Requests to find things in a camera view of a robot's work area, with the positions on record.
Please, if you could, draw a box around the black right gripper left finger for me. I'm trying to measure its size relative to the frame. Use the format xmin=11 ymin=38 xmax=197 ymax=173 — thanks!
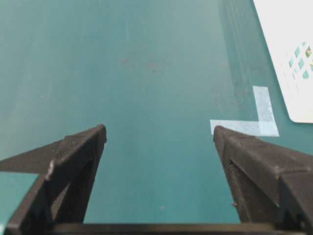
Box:
xmin=0 ymin=124 xmax=107 ymax=235

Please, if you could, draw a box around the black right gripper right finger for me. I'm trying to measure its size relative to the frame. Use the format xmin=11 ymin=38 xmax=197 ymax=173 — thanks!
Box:
xmin=213 ymin=125 xmax=313 ymax=232

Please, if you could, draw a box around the top-right tape corner marker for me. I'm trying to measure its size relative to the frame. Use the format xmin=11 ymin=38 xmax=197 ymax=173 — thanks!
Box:
xmin=210 ymin=86 xmax=280 ymax=137

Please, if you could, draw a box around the white plastic basket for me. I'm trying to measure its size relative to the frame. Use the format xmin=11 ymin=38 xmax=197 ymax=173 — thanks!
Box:
xmin=253 ymin=0 xmax=313 ymax=123

